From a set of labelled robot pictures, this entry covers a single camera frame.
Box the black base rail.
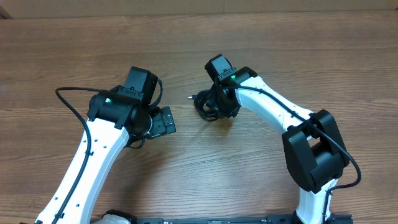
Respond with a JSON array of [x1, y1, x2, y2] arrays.
[[90, 208, 354, 224]]

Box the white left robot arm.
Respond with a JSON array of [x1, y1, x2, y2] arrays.
[[35, 67, 176, 223]]

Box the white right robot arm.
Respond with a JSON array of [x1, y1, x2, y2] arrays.
[[195, 54, 361, 223]]

